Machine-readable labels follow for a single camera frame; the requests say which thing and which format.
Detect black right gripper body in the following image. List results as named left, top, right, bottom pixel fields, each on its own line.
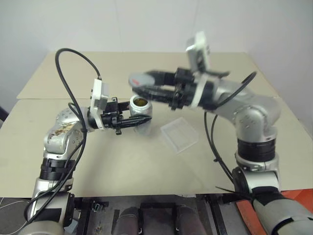
left=168, top=68, right=197, bottom=111

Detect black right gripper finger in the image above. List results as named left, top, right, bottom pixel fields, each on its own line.
left=133, top=85, right=176, bottom=103
left=144, top=70, right=177, bottom=86

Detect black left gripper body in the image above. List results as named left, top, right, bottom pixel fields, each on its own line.
left=101, top=96, right=124, bottom=136

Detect silver jar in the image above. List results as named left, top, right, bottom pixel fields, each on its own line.
left=129, top=94, right=154, bottom=136

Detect red and grey jar lid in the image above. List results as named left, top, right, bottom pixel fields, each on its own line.
left=129, top=71, right=157, bottom=88

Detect clear plastic box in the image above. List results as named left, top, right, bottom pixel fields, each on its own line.
left=160, top=117, right=199, bottom=155

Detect dark rounded shape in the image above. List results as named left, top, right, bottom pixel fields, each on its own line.
left=116, top=206, right=140, bottom=235
left=176, top=205, right=204, bottom=235

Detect black object at table edge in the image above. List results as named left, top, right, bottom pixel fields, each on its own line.
left=0, top=104, right=9, bottom=122

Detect orange red panel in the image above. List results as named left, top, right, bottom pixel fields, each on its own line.
left=236, top=188, right=313, bottom=222

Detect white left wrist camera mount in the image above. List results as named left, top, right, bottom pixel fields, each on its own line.
left=89, top=78, right=110, bottom=129

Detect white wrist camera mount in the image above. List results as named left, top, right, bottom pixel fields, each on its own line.
left=185, top=31, right=213, bottom=109
left=89, top=78, right=110, bottom=129

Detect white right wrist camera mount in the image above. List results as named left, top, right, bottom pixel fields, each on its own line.
left=185, top=31, right=213, bottom=109

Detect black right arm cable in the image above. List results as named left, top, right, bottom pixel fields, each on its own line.
left=203, top=70, right=258, bottom=189

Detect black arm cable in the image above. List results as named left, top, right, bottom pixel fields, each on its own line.
left=203, top=70, right=258, bottom=189
left=24, top=47, right=103, bottom=222

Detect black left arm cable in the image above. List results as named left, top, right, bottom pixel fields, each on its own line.
left=24, top=47, right=103, bottom=222

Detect black cable tie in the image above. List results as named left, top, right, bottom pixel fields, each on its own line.
left=215, top=186, right=254, bottom=198

